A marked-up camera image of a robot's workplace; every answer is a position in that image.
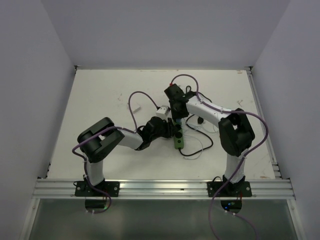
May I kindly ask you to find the green power strip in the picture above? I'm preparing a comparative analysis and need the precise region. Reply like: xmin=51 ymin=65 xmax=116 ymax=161
xmin=172 ymin=120 xmax=185 ymax=150

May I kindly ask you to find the light blue usb cable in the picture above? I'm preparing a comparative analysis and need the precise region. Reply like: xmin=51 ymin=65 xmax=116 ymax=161
xmin=183 ymin=117 xmax=205 ymax=161

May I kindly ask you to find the white charger plug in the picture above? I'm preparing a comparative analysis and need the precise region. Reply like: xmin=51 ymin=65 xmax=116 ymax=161
xmin=131 ymin=106 xmax=142 ymax=114

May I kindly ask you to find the teal usb cable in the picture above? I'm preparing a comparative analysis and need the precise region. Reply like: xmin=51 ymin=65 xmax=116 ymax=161
xmin=199 ymin=106 xmax=233 ymax=133

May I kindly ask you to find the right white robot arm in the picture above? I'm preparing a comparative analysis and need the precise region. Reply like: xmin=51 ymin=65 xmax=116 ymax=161
xmin=164 ymin=84 xmax=255 ymax=197

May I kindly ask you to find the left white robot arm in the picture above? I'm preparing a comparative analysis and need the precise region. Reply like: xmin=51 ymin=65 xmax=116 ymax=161
xmin=72 ymin=116 xmax=179 ymax=197

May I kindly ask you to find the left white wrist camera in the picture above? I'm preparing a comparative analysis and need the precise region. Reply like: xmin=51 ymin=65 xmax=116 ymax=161
xmin=155 ymin=105 xmax=171 ymax=121

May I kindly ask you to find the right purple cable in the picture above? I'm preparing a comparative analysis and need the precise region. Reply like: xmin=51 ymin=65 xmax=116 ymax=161
xmin=169 ymin=74 xmax=270 ymax=240

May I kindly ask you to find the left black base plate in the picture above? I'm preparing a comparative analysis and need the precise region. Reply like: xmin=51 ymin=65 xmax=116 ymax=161
xmin=73 ymin=180 xmax=120 ymax=197

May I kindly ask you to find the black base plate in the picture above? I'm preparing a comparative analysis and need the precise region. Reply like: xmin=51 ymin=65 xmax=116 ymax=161
xmin=206 ymin=176 xmax=253 ymax=198
xmin=73 ymin=180 xmax=120 ymax=197

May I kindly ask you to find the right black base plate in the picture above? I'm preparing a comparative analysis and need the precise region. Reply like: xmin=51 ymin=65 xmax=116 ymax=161
xmin=206 ymin=176 xmax=253 ymax=198

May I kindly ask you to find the aluminium rail frame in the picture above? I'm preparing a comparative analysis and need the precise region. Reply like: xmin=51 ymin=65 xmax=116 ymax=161
xmin=32 ymin=65 xmax=293 ymax=201

